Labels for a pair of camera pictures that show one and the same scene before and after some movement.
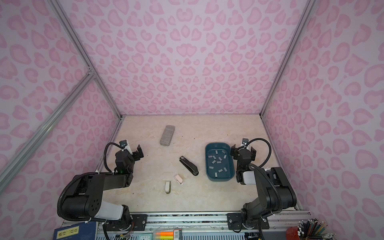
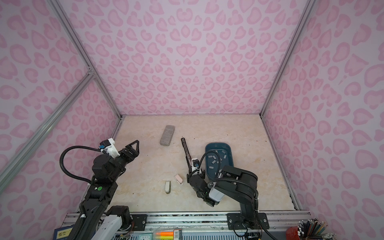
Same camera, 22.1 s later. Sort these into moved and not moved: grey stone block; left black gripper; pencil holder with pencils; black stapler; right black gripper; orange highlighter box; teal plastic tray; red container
Moved: right black gripper; black stapler; left black gripper
Not moved: pencil holder with pencils; teal plastic tray; orange highlighter box; red container; grey stone block
